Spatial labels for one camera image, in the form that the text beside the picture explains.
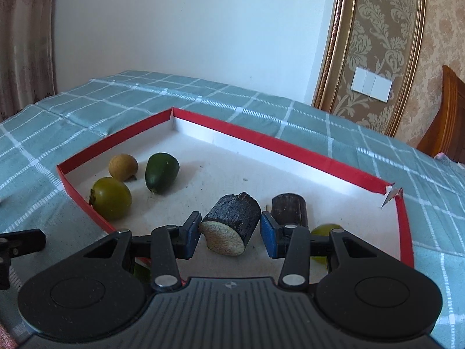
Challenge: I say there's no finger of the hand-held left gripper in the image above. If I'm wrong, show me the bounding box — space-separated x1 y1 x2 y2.
0 228 47 259

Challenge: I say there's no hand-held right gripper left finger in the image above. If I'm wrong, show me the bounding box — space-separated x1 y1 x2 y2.
78 211 202 291

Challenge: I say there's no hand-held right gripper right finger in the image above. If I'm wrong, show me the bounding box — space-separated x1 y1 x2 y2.
260 213 391 291

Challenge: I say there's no green lime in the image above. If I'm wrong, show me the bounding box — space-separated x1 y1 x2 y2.
310 224 344 266

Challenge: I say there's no red cardboard box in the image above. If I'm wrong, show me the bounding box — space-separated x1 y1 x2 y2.
56 107 415 270

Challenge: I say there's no yellow-green round fruit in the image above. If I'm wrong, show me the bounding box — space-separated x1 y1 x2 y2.
89 177 132 221

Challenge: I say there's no brown round fruit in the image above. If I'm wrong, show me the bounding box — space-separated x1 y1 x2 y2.
108 153 139 182

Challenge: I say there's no dark green round fruit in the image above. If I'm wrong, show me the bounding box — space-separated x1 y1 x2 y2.
133 262 151 284

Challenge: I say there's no pink fuzzy clothing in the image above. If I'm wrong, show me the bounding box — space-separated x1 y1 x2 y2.
0 323 19 347

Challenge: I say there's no dark green avocado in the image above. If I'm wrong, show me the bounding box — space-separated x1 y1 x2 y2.
145 153 180 194

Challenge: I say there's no pink cloth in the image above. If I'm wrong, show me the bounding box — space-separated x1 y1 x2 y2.
434 152 465 168

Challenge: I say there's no beige patterned curtain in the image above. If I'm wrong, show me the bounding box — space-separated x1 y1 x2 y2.
0 0 59 120

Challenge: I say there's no white wall switch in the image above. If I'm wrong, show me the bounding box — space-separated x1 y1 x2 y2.
351 66 394 101

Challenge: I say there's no gold ornate wall frame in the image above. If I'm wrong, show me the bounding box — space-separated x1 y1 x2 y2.
312 0 427 137

